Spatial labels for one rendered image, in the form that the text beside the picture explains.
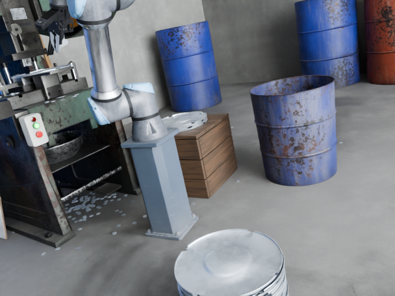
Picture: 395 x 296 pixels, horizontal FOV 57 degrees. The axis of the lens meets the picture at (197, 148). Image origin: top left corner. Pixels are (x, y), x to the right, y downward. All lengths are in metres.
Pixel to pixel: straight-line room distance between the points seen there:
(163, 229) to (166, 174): 0.27
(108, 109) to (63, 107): 0.53
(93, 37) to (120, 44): 2.74
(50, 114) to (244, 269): 1.24
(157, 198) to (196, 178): 0.37
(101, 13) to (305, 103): 0.97
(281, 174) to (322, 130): 0.30
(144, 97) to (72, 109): 0.58
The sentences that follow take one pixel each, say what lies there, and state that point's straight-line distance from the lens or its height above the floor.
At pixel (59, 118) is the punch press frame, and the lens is 1.89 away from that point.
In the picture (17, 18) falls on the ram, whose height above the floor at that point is 1.05.
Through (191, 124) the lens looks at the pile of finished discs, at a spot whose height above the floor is 0.37.
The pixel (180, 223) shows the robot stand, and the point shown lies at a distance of 1.61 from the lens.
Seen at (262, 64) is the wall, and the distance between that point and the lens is 4.89.
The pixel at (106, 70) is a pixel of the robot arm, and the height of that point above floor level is 0.76.
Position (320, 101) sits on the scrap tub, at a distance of 1.78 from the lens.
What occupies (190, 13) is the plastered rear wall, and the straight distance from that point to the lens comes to 5.01.
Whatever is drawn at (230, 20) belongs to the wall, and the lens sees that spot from 5.03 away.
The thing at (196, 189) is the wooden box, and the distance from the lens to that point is 1.90.
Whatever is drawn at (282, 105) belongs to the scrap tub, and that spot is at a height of 0.43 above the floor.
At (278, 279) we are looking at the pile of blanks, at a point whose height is 0.24.
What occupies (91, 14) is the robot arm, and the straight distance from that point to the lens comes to 1.25.
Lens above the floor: 0.85
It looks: 18 degrees down
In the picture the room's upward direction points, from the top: 12 degrees counter-clockwise
